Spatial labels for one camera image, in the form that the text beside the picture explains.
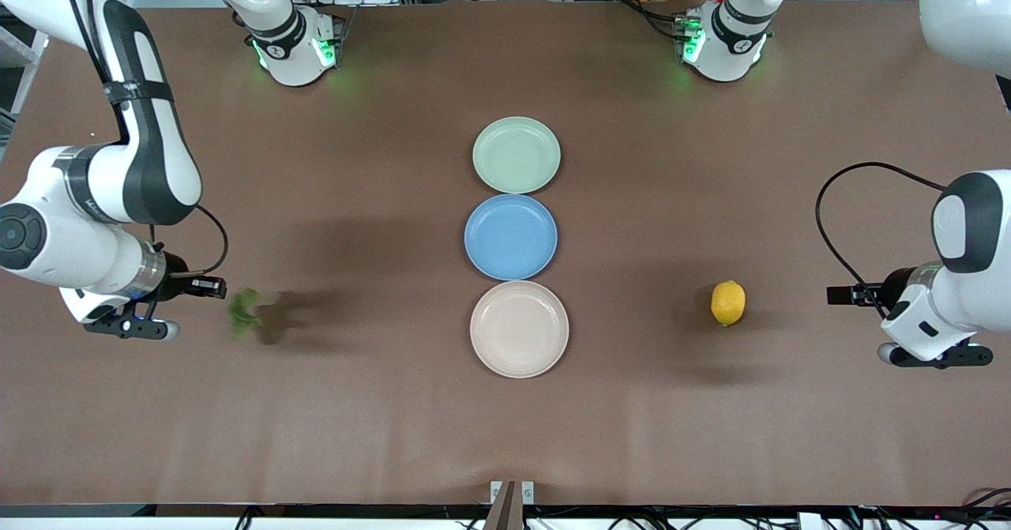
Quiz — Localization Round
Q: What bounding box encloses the green lettuce leaf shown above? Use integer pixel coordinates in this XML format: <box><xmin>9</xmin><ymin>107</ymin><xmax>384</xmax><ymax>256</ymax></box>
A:
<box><xmin>227</xmin><ymin>286</ymin><xmax>266</xmax><ymax>340</ymax></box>

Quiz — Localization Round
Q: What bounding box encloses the yellow lemon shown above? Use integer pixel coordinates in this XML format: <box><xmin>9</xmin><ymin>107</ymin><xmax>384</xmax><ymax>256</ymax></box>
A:
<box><xmin>710</xmin><ymin>280</ymin><xmax>746</xmax><ymax>328</ymax></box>

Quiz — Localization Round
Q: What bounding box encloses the light green plate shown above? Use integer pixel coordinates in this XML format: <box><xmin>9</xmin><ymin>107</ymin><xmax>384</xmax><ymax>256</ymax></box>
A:
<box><xmin>472</xmin><ymin>116</ymin><xmax>562</xmax><ymax>195</ymax></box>

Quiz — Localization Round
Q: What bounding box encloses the blue plate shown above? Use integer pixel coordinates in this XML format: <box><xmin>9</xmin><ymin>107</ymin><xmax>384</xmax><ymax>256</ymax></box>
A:
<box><xmin>464</xmin><ymin>194</ymin><xmax>558</xmax><ymax>281</ymax></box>

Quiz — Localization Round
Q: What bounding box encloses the beige plate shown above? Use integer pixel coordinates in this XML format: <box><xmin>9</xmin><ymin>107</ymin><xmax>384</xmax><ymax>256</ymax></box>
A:
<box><xmin>469</xmin><ymin>280</ymin><xmax>570</xmax><ymax>379</ymax></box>

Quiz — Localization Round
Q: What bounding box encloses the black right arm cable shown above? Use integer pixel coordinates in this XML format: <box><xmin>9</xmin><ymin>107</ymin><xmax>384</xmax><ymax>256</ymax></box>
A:
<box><xmin>59</xmin><ymin>0</ymin><xmax>231</xmax><ymax>278</ymax></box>

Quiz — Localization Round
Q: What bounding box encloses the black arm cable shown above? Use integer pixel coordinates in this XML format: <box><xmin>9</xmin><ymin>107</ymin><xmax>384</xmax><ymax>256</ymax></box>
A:
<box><xmin>59</xmin><ymin>0</ymin><xmax>231</xmax><ymax>278</ymax></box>
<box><xmin>814</xmin><ymin>161</ymin><xmax>949</xmax><ymax>299</ymax></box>

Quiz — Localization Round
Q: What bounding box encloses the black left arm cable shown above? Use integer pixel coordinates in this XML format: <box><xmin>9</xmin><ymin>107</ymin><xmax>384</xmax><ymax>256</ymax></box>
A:
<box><xmin>814</xmin><ymin>161</ymin><xmax>949</xmax><ymax>299</ymax></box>

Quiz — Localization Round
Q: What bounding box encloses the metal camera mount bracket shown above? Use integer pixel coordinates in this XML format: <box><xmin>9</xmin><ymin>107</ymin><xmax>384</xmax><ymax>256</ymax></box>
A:
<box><xmin>490</xmin><ymin>480</ymin><xmax>536</xmax><ymax>530</ymax></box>

